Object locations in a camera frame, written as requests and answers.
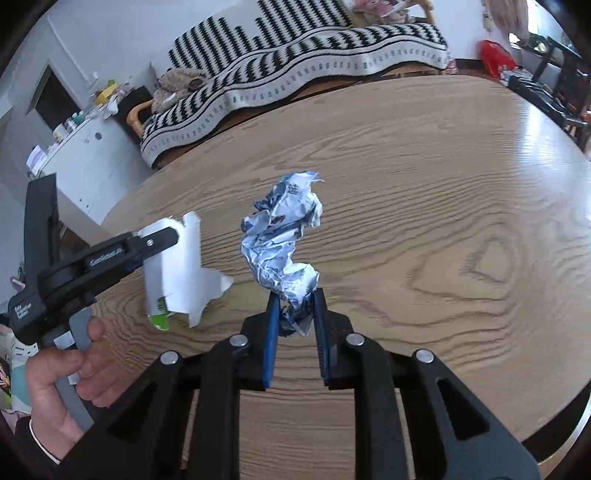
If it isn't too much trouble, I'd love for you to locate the blue foil wrapper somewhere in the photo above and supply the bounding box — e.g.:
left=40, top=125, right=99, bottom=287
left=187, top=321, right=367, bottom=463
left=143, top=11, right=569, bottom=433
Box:
left=240, top=172, right=322, bottom=337

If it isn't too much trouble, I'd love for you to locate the person's left hand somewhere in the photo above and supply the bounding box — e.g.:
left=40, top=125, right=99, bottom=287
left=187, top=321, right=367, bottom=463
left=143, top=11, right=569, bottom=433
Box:
left=26, top=317, right=133, bottom=462

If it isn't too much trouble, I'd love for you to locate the white cabinet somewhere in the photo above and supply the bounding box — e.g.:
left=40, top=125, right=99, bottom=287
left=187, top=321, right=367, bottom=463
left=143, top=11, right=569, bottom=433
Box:
left=33, top=116, right=152, bottom=225

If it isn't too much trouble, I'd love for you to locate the brown plush toy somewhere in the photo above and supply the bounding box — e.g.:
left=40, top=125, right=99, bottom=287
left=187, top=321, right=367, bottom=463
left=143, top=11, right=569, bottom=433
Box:
left=151, top=68, right=209, bottom=114

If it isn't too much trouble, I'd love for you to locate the striped black white sofa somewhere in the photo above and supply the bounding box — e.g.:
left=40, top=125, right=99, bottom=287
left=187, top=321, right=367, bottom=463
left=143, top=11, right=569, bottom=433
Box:
left=139, top=1, right=452, bottom=165

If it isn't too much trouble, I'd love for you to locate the pink floral cushion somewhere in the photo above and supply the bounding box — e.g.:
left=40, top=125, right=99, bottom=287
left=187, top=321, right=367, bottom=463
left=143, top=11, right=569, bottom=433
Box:
left=352, top=0, right=418, bottom=24

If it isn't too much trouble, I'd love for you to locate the black coffee table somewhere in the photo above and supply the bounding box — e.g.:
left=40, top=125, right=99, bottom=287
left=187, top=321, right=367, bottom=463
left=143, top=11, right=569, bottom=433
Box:
left=507, top=37, right=590, bottom=151

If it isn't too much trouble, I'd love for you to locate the red plastic bag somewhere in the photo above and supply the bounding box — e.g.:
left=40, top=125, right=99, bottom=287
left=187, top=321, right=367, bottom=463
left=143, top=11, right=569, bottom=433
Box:
left=477, top=40, right=517, bottom=80

